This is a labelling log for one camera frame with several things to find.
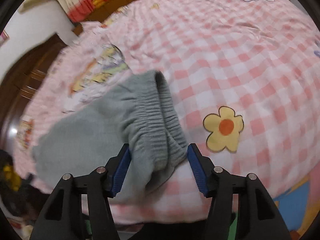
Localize grey-green knit pants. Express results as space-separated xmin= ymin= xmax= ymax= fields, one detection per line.
xmin=32 ymin=70 xmax=187 ymax=204

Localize brown wooden wardrobe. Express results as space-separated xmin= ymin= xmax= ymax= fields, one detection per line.
xmin=1 ymin=33 xmax=66 ymax=153

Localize pink checkered cartoon bedsheet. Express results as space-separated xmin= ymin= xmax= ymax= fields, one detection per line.
xmin=12 ymin=0 xmax=319 ymax=224

